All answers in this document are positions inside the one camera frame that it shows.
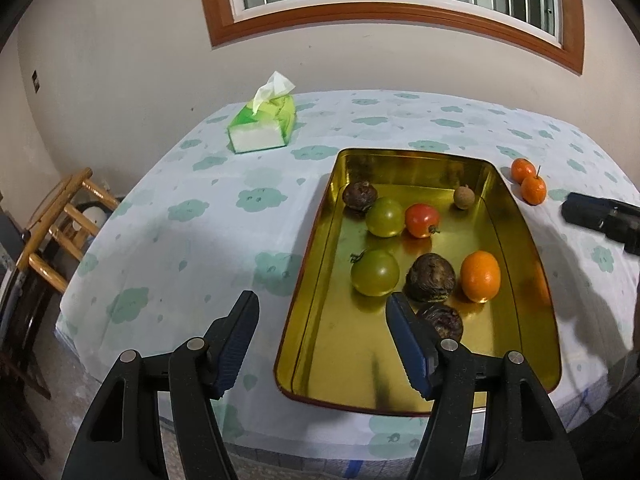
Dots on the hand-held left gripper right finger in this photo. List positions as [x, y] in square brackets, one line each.
[415, 355]

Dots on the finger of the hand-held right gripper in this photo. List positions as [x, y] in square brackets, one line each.
[585, 210]

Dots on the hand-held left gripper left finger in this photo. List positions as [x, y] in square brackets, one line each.
[232, 355]

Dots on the dark wrinkled passion fruit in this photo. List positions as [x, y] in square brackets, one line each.
[446, 322]
[360, 195]
[430, 276]

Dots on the small tangerine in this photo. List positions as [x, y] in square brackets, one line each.
[522, 170]
[533, 191]

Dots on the red and gold tin box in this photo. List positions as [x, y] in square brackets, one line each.
[340, 350]

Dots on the green tomato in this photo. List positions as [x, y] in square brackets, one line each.
[375, 272]
[384, 216]

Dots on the large orange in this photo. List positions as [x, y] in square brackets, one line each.
[480, 276]

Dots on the small brown longan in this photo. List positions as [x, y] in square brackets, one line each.
[463, 196]

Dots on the red tomato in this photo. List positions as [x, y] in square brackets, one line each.
[421, 220]

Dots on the cloud print tablecloth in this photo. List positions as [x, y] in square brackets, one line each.
[200, 240]

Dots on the white round container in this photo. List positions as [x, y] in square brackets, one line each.
[92, 217]

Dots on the wooden stool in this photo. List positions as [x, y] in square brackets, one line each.
[47, 270]

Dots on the dark furniture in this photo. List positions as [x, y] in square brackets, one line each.
[17, 320]

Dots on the green tissue pack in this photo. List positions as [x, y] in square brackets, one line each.
[260, 132]

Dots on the wooden framed window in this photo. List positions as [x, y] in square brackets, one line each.
[350, 10]

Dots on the wall switch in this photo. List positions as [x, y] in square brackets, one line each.
[35, 81]

